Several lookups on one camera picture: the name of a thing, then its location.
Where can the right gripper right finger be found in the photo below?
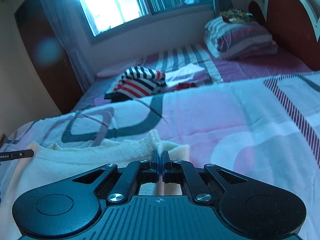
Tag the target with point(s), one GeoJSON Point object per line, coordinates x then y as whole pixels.
{"type": "Point", "coordinates": [184, 173]}

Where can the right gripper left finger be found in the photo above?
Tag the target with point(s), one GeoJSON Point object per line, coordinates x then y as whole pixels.
{"type": "Point", "coordinates": [129, 179]}

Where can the cream knit sweater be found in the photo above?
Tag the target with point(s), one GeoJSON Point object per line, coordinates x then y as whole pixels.
{"type": "Point", "coordinates": [53, 163]}

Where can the striped red black garment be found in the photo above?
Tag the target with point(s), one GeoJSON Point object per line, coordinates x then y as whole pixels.
{"type": "Point", "coordinates": [137, 82]}

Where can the white folded garment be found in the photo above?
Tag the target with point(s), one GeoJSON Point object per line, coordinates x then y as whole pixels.
{"type": "Point", "coordinates": [188, 74]}

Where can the patterned pink blue bedsheet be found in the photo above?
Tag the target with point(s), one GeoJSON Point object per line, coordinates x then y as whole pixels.
{"type": "Point", "coordinates": [267, 129]}

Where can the striped purple mattress sheet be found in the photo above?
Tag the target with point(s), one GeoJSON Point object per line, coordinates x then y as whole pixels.
{"type": "Point", "coordinates": [198, 54]}

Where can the dark wooden wardrobe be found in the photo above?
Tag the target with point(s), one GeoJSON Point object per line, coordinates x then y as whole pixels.
{"type": "Point", "coordinates": [48, 57]}

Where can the striped folded pillow stack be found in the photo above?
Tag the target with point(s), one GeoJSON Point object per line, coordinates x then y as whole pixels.
{"type": "Point", "coordinates": [231, 41]}

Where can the gold shiny bag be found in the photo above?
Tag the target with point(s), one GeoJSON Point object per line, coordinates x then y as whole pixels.
{"type": "Point", "coordinates": [237, 16]}

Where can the left grey curtain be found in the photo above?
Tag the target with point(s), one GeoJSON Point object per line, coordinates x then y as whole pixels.
{"type": "Point", "coordinates": [59, 16]}

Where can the red white heart headboard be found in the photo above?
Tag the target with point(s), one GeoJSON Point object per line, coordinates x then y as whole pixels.
{"type": "Point", "coordinates": [294, 26]}

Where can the window with frame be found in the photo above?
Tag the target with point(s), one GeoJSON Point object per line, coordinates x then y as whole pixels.
{"type": "Point", "coordinates": [104, 18]}

